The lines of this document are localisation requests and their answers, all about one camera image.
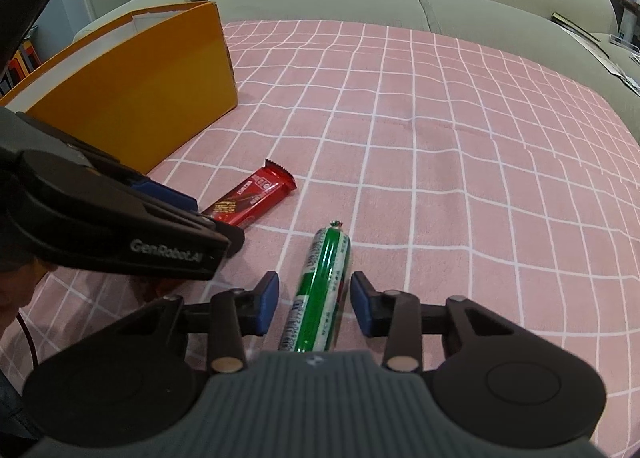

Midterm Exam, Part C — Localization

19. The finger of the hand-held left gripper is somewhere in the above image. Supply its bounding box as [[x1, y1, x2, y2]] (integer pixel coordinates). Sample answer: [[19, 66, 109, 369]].
[[15, 111, 199, 213], [140, 198, 247, 260]]

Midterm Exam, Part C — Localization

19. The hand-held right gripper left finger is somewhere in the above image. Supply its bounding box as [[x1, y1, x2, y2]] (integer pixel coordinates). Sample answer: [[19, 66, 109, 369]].
[[125, 272, 279, 373]]

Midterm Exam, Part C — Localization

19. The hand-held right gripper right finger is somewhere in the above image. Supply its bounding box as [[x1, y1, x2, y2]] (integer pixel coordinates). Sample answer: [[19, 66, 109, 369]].
[[350, 272, 521, 373]]

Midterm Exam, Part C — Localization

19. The green sausage stick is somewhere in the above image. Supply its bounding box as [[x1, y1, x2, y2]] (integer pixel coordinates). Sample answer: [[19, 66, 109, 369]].
[[278, 221, 352, 354]]

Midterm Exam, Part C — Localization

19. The red chocolate bar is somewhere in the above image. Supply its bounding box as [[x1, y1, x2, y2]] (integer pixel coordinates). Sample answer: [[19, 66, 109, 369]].
[[200, 159, 297, 228]]

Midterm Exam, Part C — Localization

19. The orange cardboard box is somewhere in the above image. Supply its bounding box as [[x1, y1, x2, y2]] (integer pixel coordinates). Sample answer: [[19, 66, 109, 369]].
[[0, 1, 239, 175]]

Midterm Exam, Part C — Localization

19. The person's left hand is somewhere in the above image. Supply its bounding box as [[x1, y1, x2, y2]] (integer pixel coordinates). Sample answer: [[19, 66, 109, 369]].
[[0, 255, 56, 311]]

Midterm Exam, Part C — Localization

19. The pink checked tablecloth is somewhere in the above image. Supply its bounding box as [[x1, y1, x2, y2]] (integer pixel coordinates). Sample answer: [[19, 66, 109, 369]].
[[0, 18, 640, 458]]

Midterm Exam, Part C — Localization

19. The colourful storage shelf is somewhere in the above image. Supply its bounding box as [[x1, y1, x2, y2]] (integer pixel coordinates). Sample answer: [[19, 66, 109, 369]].
[[0, 28, 41, 96]]

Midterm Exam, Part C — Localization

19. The grey-green sofa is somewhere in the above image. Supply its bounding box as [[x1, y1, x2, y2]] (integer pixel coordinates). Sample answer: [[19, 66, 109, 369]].
[[72, 0, 640, 139]]

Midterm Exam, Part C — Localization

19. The paper leaflet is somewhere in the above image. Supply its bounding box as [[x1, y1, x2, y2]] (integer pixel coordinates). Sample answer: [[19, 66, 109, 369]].
[[590, 38, 640, 94], [551, 12, 610, 58]]

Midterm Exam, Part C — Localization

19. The cluttered side table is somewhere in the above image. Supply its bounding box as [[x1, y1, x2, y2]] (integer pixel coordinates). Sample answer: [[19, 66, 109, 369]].
[[604, 0, 640, 46]]

